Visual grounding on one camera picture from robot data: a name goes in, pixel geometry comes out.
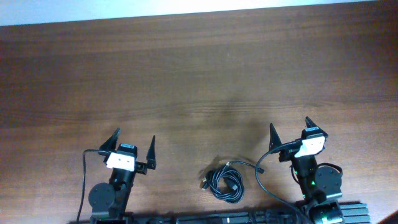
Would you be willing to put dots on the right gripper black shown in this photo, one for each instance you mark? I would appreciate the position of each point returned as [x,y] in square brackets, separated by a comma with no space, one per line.
[286,154]

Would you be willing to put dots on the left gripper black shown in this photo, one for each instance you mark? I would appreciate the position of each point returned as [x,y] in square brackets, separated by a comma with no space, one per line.
[141,168]

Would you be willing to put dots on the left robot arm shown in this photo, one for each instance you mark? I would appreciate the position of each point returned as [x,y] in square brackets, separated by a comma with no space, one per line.
[108,200]

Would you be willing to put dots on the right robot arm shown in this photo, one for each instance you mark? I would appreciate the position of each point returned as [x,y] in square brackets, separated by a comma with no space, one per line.
[319,183]

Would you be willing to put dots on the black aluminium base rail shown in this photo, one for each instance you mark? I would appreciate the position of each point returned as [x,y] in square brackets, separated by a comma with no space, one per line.
[248,216]

